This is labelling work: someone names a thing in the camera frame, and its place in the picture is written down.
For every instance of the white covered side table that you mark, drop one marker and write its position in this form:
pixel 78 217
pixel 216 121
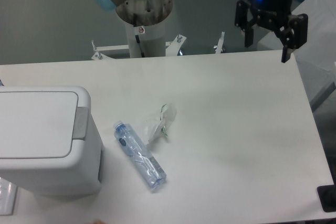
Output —
pixel 316 58

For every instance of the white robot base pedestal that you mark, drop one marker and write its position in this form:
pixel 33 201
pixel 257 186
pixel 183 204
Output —
pixel 144 22

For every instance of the black device at table edge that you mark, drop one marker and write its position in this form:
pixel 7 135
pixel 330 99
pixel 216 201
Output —
pixel 327 197

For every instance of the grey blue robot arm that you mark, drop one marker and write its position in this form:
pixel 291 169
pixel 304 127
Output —
pixel 144 22

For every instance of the white left mounting bracket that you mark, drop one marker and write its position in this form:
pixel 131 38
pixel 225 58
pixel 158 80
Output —
pixel 110 52

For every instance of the white mounting bracket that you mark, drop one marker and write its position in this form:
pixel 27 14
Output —
pixel 174 48
pixel 110 52
pixel 219 48

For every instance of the crumpled clear plastic wrapper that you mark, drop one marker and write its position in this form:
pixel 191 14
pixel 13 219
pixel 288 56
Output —
pixel 156 125

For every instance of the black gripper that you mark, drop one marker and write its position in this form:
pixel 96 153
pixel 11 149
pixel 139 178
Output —
pixel 272 15

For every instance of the white middle mounting bracket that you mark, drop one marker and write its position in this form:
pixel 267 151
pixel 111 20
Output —
pixel 174 48

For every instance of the white trash can lid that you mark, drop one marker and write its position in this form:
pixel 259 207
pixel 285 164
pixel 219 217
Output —
pixel 37 124

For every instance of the clear plastic water bottle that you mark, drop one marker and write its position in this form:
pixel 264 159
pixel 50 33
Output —
pixel 143 160

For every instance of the white right mounting bracket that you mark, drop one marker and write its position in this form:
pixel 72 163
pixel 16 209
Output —
pixel 219 48

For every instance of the white trash can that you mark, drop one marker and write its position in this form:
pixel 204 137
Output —
pixel 78 173

